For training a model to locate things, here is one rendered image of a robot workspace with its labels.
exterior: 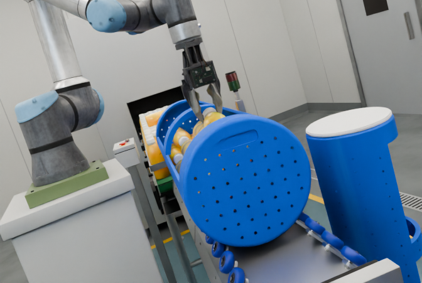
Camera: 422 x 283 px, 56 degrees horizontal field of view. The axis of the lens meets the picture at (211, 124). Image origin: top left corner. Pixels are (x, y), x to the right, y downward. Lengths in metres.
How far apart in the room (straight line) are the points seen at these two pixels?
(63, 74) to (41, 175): 0.30
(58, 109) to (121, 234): 0.37
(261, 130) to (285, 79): 5.90
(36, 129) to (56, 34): 0.29
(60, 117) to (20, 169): 4.74
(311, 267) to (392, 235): 0.61
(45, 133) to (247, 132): 0.54
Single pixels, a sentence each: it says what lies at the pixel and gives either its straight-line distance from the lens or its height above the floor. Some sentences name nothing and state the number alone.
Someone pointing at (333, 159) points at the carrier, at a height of 0.95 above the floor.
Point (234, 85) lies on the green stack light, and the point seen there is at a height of 1.19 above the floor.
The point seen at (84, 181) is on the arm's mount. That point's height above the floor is 1.17.
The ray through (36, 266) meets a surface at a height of 1.02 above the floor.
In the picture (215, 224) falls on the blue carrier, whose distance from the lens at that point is 0.86.
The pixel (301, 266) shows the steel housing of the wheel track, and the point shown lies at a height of 0.93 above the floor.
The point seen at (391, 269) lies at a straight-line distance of 0.52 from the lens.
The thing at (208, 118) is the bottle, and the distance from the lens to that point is 0.99.
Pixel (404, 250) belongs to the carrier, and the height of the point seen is 0.61.
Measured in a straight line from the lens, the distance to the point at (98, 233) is 1.07.
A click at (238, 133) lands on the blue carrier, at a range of 0.82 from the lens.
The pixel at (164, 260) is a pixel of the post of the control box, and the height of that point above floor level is 0.47.
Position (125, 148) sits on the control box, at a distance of 1.86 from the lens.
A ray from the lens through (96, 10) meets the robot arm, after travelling 0.94.
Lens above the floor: 1.37
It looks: 9 degrees down
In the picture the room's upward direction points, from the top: 17 degrees counter-clockwise
